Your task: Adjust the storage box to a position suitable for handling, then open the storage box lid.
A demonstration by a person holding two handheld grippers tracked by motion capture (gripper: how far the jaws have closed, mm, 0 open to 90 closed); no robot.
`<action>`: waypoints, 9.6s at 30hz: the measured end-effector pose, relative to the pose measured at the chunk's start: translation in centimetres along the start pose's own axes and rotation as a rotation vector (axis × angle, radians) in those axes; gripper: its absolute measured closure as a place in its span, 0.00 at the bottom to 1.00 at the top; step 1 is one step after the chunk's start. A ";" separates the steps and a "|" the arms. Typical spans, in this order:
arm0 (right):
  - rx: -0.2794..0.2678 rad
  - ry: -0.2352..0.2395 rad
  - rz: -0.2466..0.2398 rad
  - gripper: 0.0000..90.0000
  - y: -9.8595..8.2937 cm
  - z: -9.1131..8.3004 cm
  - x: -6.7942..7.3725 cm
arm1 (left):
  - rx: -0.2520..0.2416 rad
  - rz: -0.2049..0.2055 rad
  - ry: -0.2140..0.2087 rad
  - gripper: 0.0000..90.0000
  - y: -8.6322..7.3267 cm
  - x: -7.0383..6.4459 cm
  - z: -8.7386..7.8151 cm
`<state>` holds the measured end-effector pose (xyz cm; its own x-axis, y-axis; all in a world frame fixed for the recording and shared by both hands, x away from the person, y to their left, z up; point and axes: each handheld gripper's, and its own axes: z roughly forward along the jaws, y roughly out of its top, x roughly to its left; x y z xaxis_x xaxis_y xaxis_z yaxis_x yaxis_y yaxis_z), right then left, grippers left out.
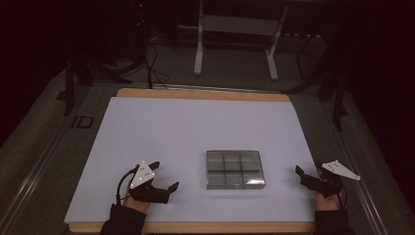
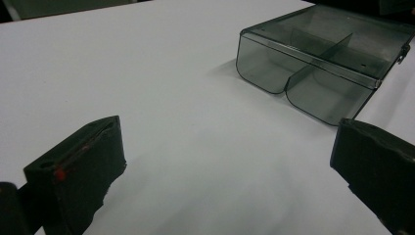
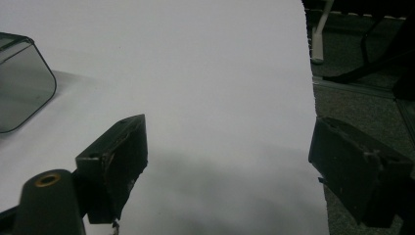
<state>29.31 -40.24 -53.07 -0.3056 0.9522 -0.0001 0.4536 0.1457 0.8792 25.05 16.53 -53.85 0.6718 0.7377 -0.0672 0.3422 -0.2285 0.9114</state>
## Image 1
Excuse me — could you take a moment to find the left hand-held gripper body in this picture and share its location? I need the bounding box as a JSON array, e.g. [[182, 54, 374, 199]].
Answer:
[[127, 160, 171, 205]]

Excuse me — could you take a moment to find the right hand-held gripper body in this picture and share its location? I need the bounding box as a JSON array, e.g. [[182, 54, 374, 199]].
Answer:
[[306, 160, 361, 199]]

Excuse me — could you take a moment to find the clear compartment box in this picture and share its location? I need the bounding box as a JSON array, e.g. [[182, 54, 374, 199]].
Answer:
[[206, 149, 267, 191]]

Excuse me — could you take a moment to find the person's right hand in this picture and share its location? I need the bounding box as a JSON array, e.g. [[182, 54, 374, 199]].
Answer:
[[314, 189, 347, 213]]

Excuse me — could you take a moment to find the person's left hand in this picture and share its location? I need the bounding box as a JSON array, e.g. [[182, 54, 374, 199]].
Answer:
[[122, 194, 152, 214]]

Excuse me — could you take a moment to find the white table mat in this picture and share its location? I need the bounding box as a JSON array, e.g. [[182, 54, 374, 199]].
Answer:
[[64, 96, 318, 225]]

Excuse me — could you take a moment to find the black tripod stand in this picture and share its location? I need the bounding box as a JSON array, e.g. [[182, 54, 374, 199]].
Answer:
[[282, 30, 349, 132], [55, 48, 145, 118]]

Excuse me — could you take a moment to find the white metal stand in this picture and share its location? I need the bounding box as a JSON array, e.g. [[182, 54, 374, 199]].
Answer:
[[193, 0, 290, 81]]

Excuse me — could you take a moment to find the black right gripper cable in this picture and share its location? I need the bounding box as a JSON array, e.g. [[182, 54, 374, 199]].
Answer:
[[336, 185, 348, 212]]

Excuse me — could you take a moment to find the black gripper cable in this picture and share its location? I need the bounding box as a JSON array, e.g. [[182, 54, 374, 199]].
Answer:
[[115, 164, 141, 207], [336, 185, 348, 212]]

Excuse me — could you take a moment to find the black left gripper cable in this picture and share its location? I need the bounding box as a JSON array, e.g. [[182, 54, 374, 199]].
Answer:
[[115, 164, 141, 207]]

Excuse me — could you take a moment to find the metal floor rail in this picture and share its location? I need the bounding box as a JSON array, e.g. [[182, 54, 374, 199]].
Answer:
[[321, 101, 415, 235], [0, 125, 71, 229]]

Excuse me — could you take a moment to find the black floor cable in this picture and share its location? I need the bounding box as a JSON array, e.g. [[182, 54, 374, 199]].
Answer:
[[143, 42, 171, 91]]

